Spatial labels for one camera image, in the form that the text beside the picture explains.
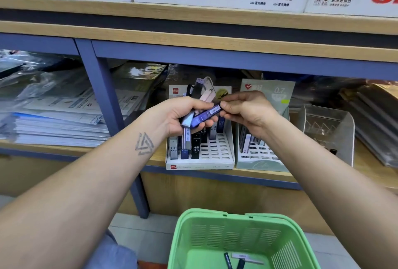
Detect person's left hand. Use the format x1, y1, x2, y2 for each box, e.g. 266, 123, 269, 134
144, 96, 220, 140

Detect person's right hand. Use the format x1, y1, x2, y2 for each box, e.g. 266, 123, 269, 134
219, 90, 282, 137

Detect pale green display box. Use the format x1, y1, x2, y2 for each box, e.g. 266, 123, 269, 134
235, 79, 297, 172

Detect lead case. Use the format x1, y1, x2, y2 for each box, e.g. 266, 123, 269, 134
189, 104, 223, 129

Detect bundle of lead cases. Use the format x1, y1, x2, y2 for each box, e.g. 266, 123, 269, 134
180, 77, 217, 150

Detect white display box red label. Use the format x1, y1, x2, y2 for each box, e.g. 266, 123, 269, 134
165, 78, 236, 171

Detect clear plastic display box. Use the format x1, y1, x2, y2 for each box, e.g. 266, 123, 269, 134
291, 104, 356, 168

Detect green plastic basket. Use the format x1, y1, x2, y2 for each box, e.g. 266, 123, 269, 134
168, 209, 323, 269

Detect pile of lead cases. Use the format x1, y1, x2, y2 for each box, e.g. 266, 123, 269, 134
224, 251, 265, 269

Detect person's right forearm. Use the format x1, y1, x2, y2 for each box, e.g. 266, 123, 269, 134
266, 118, 398, 269

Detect person's left forearm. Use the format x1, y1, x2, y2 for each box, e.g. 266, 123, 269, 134
0, 119, 169, 269

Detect stack of wrapped paper packs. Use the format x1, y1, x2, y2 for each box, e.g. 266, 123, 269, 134
0, 51, 169, 148

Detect dark plastic-wrapped packs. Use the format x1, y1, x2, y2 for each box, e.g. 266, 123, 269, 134
289, 76, 398, 169

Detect colourful printed mat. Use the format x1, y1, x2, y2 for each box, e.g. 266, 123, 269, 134
137, 259, 170, 269

